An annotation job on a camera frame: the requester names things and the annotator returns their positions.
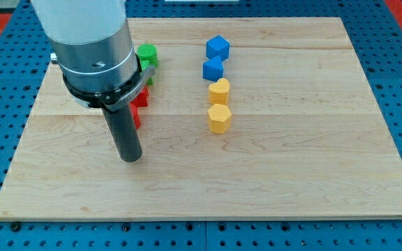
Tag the red circle block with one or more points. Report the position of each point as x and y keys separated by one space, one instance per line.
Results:
x=135 y=115

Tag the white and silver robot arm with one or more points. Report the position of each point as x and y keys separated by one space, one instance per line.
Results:
x=94 y=49

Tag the red star block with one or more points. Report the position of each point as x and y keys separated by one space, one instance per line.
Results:
x=142 y=99

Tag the green star block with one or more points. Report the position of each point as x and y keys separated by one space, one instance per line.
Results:
x=145 y=64

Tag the yellow hexagon block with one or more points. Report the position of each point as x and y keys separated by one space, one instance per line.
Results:
x=219 y=118

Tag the yellow heart block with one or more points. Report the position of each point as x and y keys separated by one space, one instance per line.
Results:
x=218 y=92

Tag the blue triangle block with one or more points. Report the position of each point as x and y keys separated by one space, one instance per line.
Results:
x=212 y=69

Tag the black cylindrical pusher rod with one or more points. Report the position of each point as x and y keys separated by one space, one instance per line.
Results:
x=124 y=133

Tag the blue cube block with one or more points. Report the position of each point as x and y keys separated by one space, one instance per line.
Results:
x=218 y=46

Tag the green cylinder block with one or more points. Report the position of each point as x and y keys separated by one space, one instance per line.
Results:
x=148 y=52

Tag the wooden board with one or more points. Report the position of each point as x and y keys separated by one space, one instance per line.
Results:
x=307 y=140

